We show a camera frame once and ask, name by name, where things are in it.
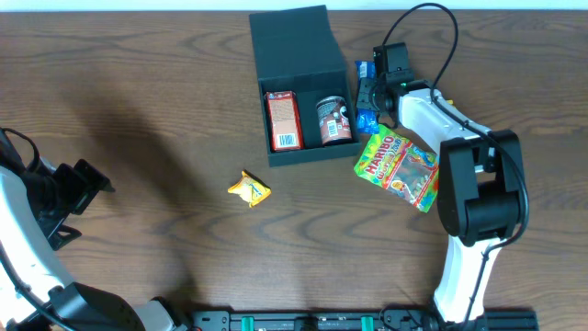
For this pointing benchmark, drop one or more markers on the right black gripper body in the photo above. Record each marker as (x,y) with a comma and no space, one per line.
(371,94)

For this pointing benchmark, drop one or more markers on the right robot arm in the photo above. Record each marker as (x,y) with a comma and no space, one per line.
(482,198)

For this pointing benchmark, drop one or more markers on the red and white carton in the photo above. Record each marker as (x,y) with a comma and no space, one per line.
(282,109)

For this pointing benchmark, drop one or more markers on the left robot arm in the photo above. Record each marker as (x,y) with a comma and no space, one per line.
(37,291)

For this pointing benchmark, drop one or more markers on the dark green box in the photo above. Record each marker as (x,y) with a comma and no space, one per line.
(295,50)

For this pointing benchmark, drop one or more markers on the Haribo gummy worms bag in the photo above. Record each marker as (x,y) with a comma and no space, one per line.
(394,163)

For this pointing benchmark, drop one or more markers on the small orange yellow snack bag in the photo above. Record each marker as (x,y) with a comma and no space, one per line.
(250,190)

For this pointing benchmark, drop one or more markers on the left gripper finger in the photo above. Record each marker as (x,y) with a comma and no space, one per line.
(57,233)
(94,182)

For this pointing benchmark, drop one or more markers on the small red Pringles can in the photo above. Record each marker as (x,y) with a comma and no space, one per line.
(333,120)

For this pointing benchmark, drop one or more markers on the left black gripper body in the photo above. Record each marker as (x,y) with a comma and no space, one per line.
(73,194)

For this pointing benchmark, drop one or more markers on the blue snack bar wrapper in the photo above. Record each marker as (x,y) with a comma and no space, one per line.
(366,119)

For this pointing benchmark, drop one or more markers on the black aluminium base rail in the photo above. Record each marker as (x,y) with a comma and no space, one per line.
(387,320)

